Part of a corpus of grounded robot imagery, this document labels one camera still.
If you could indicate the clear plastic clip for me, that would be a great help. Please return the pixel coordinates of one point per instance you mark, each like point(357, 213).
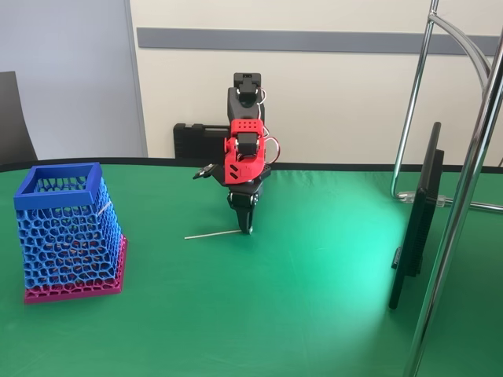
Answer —
point(408, 197)

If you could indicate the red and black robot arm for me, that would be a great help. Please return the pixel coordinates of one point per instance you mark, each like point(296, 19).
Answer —
point(243, 133)

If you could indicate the chrome tube stand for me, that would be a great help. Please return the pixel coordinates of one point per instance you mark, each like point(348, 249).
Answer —
point(434, 298)

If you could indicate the green cloth with black edge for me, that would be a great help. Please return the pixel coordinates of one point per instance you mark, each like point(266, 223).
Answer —
point(275, 294)

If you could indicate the blue and magenta mesh basket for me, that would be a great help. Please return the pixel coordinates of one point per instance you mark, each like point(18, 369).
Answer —
point(67, 235)

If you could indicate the black plastic tool case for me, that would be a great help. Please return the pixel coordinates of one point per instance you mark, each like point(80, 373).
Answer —
point(200, 141)

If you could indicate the grey wall rail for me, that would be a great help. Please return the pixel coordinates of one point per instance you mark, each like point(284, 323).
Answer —
point(314, 40)

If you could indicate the black monitor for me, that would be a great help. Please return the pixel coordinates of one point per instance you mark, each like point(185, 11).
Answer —
point(422, 220)

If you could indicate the thin white stick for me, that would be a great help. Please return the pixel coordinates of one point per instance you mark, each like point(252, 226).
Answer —
point(212, 235)

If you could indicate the small black gripper camera mount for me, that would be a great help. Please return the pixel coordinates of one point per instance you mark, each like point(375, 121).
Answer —
point(204, 172)

